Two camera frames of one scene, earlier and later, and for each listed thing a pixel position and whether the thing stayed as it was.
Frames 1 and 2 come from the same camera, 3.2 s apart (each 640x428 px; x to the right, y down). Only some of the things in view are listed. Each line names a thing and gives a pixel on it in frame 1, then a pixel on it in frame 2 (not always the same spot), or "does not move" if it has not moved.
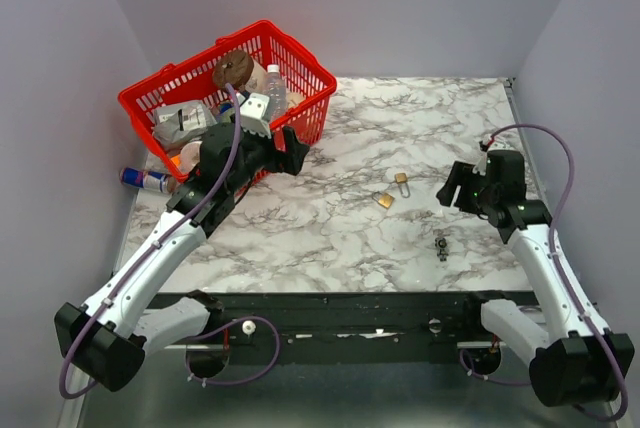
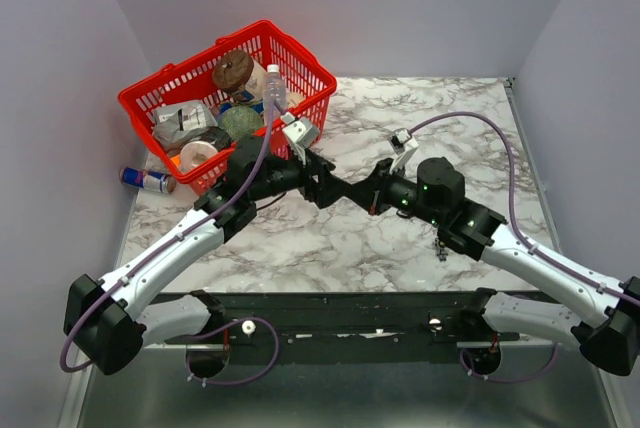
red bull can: x=148 y=179 does not move
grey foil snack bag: x=176 y=124 does not move
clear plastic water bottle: x=276 y=89 does not move
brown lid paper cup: x=241 y=70 does not move
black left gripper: x=292 y=160 -> x=329 y=187
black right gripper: x=461 y=174 -> x=371 y=192
